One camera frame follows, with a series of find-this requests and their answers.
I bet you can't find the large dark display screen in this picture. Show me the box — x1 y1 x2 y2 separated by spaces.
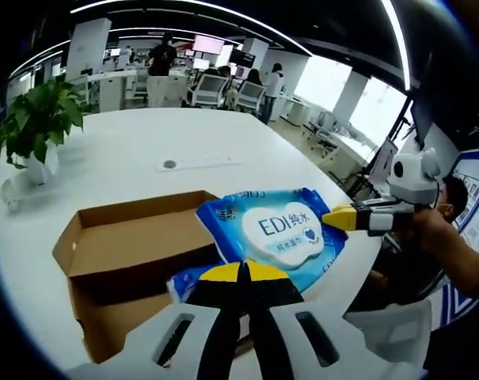
409 70 434 150

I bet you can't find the brown cardboard shoe box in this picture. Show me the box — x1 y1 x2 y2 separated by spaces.
51 189 264 364

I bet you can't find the curved ceiling light strip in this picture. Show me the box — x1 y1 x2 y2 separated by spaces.
381 0 412 90

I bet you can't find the white office chair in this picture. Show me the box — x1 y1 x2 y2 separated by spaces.
189 74 229 108
234 81 266 116

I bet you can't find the potted green plant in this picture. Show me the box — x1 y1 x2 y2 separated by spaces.
0 74 86 185

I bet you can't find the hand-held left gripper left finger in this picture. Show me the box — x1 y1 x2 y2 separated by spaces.
67 261 244 380

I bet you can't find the dark wall screen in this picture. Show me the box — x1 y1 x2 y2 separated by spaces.
229 47 258 67

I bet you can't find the white table socket strip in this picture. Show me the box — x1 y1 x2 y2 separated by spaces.
155 154 242 173

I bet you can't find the pink wall screen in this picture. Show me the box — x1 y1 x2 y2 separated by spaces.
193 34 225 55

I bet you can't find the blue wet wipes soft item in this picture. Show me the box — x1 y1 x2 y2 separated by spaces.
166 186 349 304

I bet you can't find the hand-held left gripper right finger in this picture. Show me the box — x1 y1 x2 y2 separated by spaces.
245 260 424 380

